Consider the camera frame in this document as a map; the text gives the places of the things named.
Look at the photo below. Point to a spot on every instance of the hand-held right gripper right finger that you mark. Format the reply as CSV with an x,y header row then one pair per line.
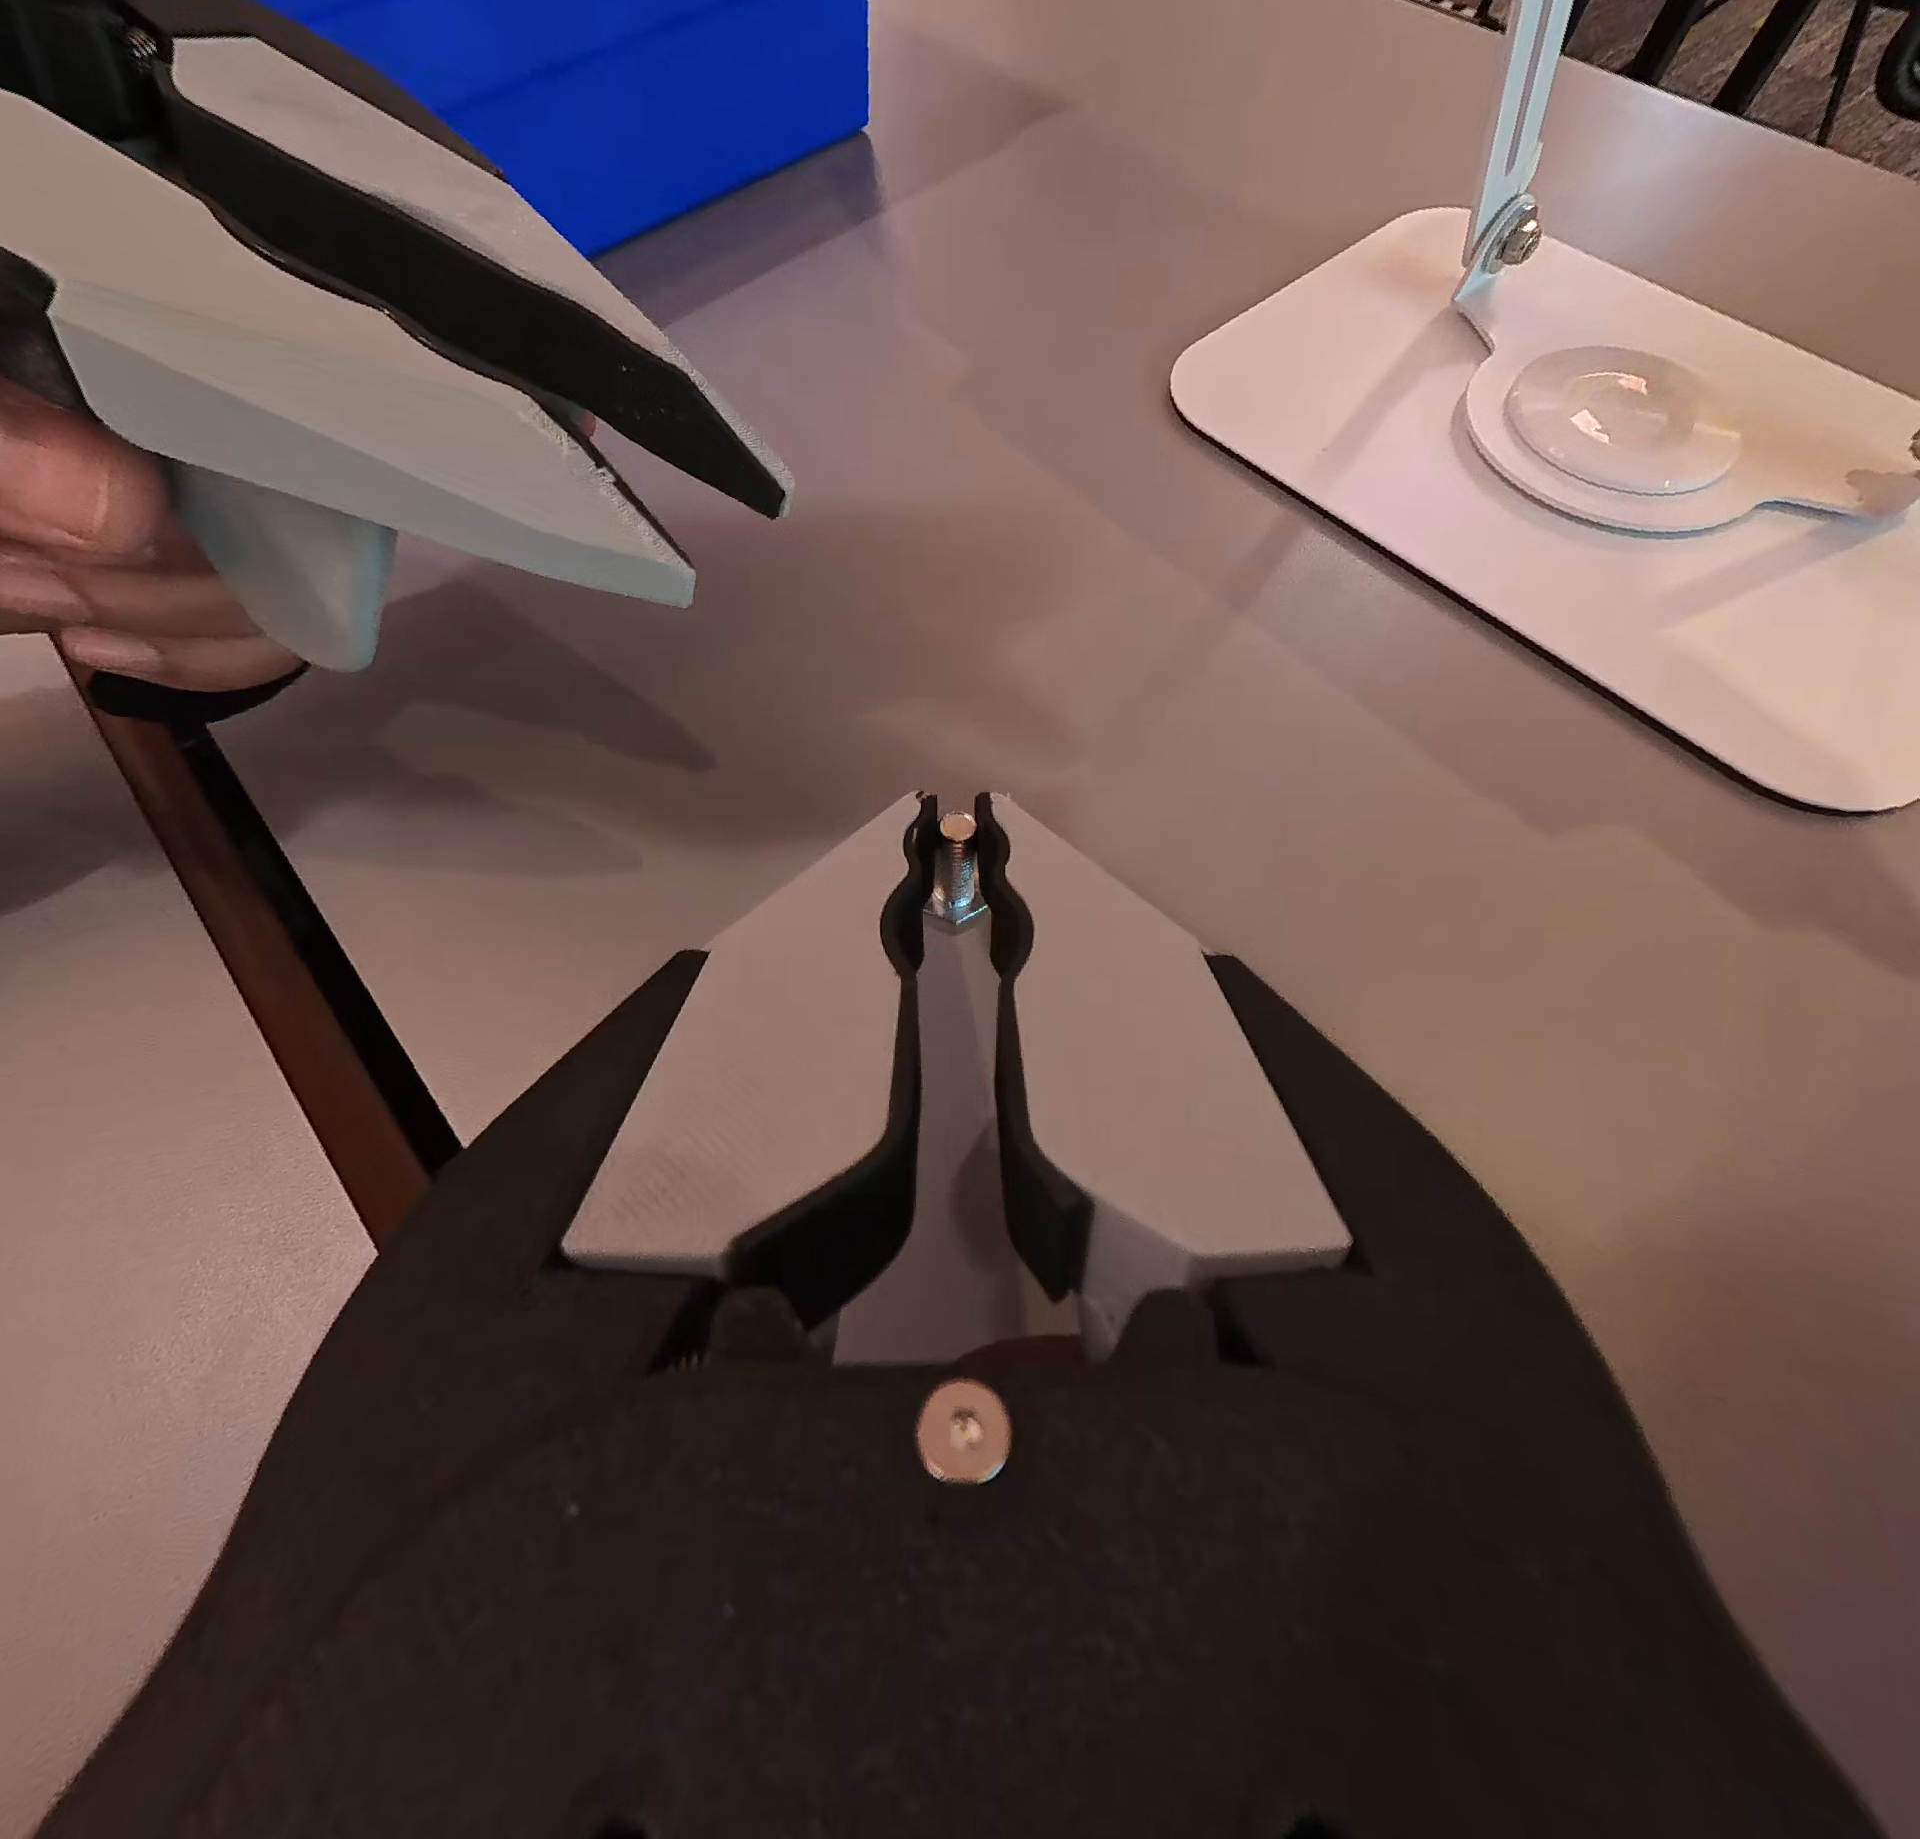
x,y
1170,1104

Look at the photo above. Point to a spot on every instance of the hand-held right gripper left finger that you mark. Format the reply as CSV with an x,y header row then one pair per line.
x,y
751,1104

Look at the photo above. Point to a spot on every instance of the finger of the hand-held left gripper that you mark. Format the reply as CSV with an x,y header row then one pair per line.
x,y
226,338
451,198

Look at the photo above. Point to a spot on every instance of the silver hex bolt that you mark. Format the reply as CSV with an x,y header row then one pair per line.
x,y
953,878

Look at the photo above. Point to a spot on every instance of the person's left hand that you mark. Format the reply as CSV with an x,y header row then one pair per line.
x,y
90,549

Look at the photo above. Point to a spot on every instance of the blue plastic bin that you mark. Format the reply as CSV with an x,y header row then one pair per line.
x,y
600,68

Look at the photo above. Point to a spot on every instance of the white wooden document stand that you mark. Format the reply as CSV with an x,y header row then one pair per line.
x,y
1650,594

